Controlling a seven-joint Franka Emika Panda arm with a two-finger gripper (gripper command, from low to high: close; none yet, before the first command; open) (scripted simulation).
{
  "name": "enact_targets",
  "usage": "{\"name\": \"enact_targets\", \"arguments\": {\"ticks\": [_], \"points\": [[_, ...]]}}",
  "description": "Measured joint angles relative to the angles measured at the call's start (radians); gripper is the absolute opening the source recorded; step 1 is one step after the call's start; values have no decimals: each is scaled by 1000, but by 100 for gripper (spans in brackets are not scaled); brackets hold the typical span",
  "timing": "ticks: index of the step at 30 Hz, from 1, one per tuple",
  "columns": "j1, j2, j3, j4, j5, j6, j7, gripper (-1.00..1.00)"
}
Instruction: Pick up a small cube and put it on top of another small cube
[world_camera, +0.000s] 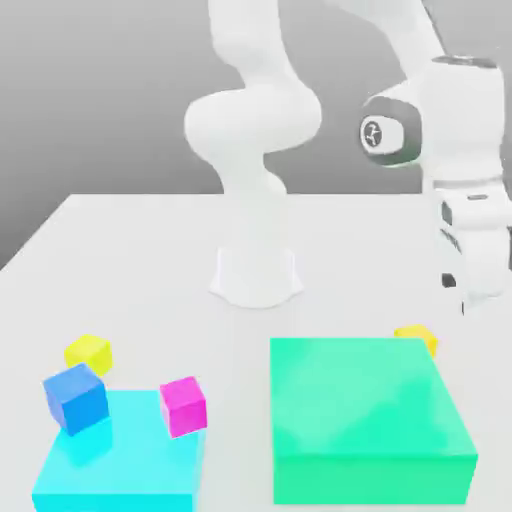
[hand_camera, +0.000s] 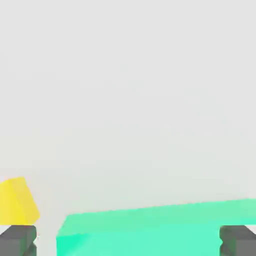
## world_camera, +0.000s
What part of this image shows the small golden yellow cube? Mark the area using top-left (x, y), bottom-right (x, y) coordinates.
top-left (393, 323), bottom-right (440, 360)

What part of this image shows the small magenta cube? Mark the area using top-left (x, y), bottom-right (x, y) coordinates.
top-left (158, 375), bottom-right (208, 440)

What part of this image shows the small lemon yellow cube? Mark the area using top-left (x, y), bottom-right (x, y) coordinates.
top-left (63, 333), bottom-right (114, 378)

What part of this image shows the small blue cube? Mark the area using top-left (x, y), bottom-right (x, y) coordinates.
top-left (42, 362), bottom-right (111, 438)

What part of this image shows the large green box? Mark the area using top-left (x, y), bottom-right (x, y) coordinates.
top-left (269, 336), bottom-right (480, 506)

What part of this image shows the large cyan box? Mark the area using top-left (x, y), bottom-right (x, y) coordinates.
top-left (31, 389), bottom-right (208, 512)

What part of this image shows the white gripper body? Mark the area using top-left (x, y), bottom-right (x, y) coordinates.
top-left (438, 224), bottom-right (512, 302)

